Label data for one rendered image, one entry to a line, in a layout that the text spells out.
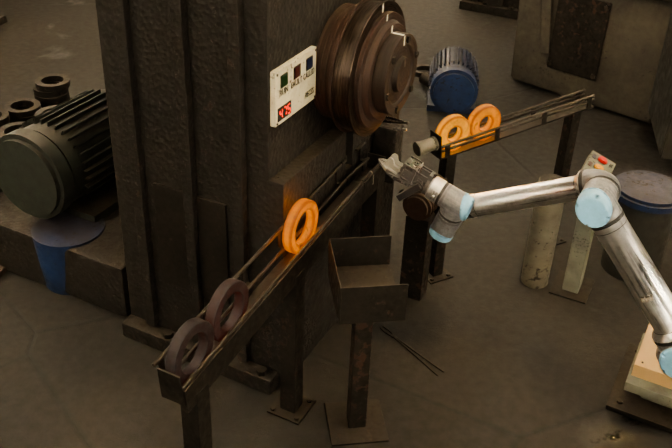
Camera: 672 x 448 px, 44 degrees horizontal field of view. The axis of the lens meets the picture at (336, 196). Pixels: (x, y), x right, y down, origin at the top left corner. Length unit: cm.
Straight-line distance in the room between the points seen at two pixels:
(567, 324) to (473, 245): 65
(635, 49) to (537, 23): 66
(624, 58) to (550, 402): 271
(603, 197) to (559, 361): 90
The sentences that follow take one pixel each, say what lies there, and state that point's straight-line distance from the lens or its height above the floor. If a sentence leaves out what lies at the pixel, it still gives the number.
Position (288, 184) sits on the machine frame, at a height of 86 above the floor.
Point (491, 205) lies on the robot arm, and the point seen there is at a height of 64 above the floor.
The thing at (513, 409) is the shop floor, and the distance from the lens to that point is 321.
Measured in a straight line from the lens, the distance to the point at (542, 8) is 555.
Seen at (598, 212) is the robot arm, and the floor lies 83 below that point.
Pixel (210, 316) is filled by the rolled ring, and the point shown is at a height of 72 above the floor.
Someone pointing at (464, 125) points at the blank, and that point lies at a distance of 343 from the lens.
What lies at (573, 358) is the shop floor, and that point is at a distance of 349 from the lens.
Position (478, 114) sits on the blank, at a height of 77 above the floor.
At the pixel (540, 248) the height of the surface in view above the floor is 22.
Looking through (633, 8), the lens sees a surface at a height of 69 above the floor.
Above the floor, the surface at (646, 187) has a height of 43.
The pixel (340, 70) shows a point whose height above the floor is 118.
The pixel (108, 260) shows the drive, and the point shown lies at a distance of 346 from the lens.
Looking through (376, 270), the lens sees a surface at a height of 61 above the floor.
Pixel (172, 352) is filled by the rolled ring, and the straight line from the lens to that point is 226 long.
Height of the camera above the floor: 221
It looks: 31 degrees down
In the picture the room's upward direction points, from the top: 2 degrees clockwise
